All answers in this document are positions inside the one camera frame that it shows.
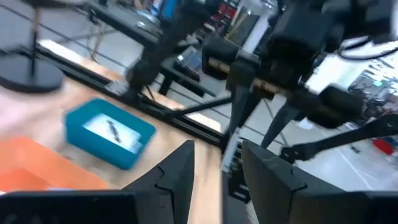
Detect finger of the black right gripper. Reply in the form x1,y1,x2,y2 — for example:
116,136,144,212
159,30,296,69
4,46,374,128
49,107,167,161
226,60,262,139
260,96,308,149

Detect orange translucent plastic bin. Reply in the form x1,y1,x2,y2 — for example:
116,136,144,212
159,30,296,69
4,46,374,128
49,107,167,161
0,136,108,194

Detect white black printed box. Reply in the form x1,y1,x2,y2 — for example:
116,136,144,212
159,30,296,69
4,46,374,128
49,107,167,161
220,126,251,205

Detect black background workbench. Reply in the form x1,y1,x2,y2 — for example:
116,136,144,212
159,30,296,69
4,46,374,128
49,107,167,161
88,0,163,46

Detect black aluminium table frame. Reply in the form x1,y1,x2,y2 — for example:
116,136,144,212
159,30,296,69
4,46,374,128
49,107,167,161
18,42,231,147

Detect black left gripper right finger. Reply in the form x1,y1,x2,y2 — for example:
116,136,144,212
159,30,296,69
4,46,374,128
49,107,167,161
242,140,343,224

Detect red floor object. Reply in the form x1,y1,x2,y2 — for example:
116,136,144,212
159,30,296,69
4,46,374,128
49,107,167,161
371,138,396,156

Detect white black globe lamp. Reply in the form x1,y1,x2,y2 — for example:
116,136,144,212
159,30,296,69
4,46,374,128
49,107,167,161
0,6,65,93

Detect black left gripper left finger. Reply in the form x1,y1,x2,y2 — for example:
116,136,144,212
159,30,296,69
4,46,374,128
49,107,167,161
123,140,195,224

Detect blue plastic bin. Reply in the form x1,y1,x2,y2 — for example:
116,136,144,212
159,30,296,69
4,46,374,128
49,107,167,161
64,98,157,171

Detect black diagonal strut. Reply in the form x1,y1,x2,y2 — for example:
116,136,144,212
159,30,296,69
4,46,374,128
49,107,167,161
164,96,233,121
279,113,398,163

